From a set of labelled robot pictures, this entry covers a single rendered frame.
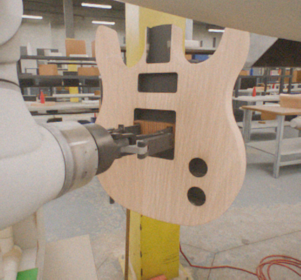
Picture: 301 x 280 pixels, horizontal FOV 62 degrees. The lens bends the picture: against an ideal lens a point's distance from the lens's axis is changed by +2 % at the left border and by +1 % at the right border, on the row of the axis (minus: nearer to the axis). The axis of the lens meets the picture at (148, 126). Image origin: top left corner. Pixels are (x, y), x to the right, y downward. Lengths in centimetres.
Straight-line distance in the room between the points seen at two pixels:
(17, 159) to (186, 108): 32
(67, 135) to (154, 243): 151
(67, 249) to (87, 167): 45
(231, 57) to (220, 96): 7
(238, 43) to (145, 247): 147
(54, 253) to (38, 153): 50
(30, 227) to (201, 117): 40
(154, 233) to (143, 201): 116
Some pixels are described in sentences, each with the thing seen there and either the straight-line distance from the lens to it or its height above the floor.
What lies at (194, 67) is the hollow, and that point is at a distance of 48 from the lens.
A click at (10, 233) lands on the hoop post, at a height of 109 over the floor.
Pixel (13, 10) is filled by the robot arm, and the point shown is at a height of 142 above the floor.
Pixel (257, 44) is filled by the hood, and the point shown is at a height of 144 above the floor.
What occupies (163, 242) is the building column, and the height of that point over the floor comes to 31.
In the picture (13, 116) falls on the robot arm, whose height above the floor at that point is 133.
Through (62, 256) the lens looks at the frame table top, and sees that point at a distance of 73.
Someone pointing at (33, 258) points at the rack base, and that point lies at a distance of 59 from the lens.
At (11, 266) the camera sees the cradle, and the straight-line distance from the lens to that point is 53.
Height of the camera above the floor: 137
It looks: 12 degrees down
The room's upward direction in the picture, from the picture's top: straight up
